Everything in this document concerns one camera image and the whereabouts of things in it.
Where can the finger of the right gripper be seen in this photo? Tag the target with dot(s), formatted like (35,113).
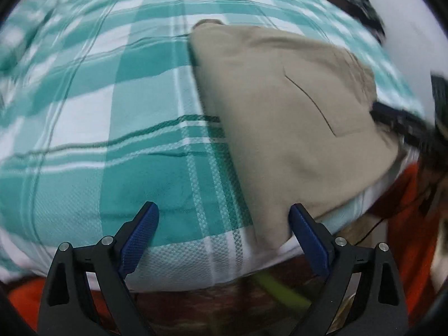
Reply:
(402,122)

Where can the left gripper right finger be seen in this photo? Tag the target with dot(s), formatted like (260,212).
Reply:
(379,305)

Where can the orange red garment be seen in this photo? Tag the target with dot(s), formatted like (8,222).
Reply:
(414,238)

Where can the teal plaid bed sheet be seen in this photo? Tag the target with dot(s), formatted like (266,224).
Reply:
(100,113)

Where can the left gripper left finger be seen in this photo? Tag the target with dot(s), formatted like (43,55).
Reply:
(67,305)

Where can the pile of dark clothes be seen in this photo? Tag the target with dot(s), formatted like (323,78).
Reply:
(364,12)

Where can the beige khaki pants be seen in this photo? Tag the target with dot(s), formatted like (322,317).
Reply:
(296,115)

